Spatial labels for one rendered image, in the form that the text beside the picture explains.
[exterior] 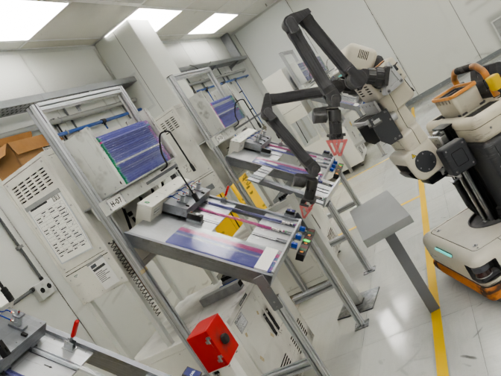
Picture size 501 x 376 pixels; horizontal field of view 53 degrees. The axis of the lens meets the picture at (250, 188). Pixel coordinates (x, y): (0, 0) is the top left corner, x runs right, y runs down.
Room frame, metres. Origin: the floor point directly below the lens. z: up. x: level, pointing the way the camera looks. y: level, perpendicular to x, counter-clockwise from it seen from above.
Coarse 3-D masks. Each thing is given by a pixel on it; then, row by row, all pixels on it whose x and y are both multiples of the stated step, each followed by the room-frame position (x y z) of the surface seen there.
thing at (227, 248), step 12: (180, 228) 2.45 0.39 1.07; (192, 228) 2.46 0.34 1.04; (168, 240) 2.31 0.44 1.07; (180, 240) 2.33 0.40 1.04; (192, 240) 2.34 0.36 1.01; (204, 240) 2.36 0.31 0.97; (216, 240) 2.38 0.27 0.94; (228, 240) 2.39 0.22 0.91; (240, 240) 2.41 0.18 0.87; (204, 252) 2.25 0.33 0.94; (216, 252) 2.26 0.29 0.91; (228, 252) 2.28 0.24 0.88; (240, 252) 2.29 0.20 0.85; (252, 252) 2.31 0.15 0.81; (264, 252) 2.33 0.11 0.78; (276, 252) 2.34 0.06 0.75; (240, 264) 2.20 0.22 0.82; (252, 264) 2.20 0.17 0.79; (264, 264) 2.22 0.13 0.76
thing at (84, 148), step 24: (72, 96) 2.57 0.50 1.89; (96, 96) 2.73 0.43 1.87; (144, 120) 2.98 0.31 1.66; (72, 144) 2.44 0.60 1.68; (96, 144) 2.40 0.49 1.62; (168, 144) 2.94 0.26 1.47; (96, 168) 2.42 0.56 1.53; (120, 192) 2.41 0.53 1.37; (240, 288) 2.58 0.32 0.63; (264, 288) 2.10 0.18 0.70; (312, 288) 2.87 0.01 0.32
